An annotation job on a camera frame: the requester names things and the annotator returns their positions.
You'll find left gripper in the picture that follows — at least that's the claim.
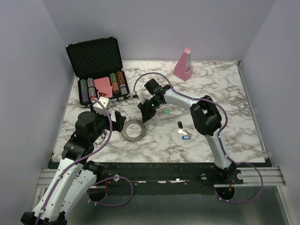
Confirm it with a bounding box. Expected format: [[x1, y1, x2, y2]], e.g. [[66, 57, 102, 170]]
[[90, 104, 126, 143]]

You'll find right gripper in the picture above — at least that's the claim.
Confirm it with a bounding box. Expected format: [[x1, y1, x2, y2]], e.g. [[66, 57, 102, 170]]
[[137, 97, 162, 123]]

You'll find steel disc with keyrings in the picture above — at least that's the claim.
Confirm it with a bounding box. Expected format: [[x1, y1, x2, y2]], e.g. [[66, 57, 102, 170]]
[[120, 118, 148, 143]]

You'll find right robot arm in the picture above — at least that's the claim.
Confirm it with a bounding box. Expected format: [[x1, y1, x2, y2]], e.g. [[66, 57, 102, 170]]
[[138, 79, 236, 184]]

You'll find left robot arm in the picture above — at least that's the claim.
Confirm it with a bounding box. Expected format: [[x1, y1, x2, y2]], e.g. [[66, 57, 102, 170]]
[[21, 111, 126, 225]]

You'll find blue key tag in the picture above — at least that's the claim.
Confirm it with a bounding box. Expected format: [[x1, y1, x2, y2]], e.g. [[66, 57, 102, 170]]
[[181, 135, 191, 140]]

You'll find pink metronome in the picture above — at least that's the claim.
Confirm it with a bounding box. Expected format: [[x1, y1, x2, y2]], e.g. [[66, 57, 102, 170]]
[[173, 48, 193, 81]]

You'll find black poker chip case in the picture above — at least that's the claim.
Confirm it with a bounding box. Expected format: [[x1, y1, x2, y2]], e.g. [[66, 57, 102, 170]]
[[65, 37, 124, 107]]

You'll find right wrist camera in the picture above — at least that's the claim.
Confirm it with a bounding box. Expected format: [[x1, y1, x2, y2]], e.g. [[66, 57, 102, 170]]
[[132, 91, 146, 103]]

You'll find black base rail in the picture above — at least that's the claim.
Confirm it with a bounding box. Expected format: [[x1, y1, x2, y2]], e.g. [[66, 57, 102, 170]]
[[49, 159, 244, 197]]

